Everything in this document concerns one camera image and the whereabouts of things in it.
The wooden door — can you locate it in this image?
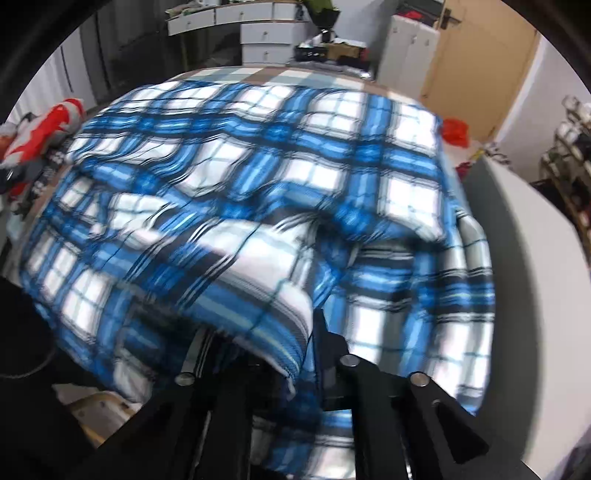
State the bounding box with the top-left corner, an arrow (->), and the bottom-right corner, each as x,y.
419,0 -> 542,145

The blue plaid shirt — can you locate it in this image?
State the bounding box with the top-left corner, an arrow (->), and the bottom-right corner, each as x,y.
18,80 -> 498,480

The grey suitcase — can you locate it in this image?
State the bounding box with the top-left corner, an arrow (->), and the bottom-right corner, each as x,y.
376,13 -> 445,94

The wooden shoe rack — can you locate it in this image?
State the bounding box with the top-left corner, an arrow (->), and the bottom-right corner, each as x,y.
538,95 -> 591,243

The black door handle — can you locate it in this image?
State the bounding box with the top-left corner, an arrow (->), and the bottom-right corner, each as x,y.
435,8 -> 462,31

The grey mattress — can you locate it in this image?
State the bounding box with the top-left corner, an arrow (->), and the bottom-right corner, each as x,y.
455,154 -> 591,480

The black crate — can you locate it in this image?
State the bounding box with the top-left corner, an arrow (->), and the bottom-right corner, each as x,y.
295,41 -> 334,64

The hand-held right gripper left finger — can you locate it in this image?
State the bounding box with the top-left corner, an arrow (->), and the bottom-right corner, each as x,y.
97,325 -> 260,480

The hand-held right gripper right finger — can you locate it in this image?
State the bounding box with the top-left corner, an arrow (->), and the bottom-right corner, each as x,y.
313,308 -> 491,480

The white drawer desk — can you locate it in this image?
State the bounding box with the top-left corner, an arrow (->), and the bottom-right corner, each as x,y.
166,0 -> 315,66

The red plastic bag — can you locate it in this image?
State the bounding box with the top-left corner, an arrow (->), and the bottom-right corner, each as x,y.
441,117 -> 472,149

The black wrapped bouquet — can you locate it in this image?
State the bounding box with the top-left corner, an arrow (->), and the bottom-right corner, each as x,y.
304,0 -> 343,34

